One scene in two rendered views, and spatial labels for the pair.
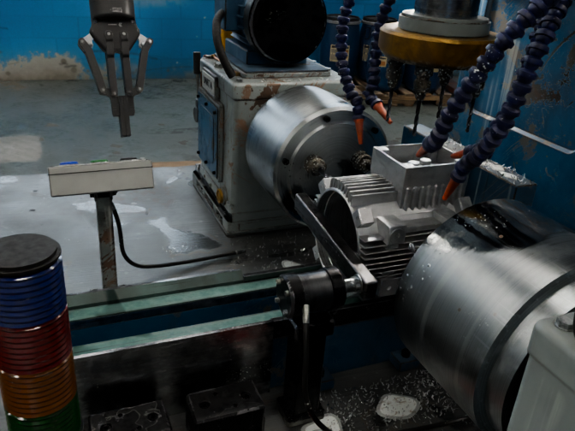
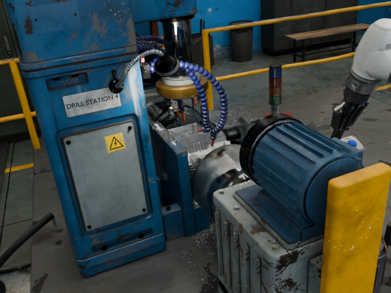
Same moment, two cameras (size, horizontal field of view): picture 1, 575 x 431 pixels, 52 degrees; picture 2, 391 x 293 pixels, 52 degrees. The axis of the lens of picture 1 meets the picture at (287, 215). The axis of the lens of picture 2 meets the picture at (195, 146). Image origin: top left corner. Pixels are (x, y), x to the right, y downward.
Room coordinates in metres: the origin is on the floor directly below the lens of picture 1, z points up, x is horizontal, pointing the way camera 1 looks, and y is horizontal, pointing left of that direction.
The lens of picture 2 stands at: (2.23, -0.12, 1.74)
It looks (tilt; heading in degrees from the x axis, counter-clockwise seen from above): 26 degrees down; 182
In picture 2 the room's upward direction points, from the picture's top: 5 degrees counter-clockwise
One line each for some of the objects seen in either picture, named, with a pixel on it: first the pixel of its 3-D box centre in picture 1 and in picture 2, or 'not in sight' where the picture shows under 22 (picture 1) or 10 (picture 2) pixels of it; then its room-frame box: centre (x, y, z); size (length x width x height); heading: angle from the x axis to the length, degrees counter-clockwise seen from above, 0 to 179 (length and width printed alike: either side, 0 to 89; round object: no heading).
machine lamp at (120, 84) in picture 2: not in sight; (144, 70); (1.20, -0.29, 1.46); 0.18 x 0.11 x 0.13; 114
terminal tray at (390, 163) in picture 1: (417, 174); (187, 139); (0.90, -0.21, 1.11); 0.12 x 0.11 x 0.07; 113
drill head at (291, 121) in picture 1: (305, 146); (246, 199); (1.21, -0.03, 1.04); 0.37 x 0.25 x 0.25; 24
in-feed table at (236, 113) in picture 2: not in sight; (230, 125); (0.24, -0.01, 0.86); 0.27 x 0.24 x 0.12; 24
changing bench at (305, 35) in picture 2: not in sight; (330, 44); (-4.07, 1.84, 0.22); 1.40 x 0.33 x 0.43; 108
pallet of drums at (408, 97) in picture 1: (382, 59); not in sight; (6.05, -0.84, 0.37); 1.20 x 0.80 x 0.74; 105
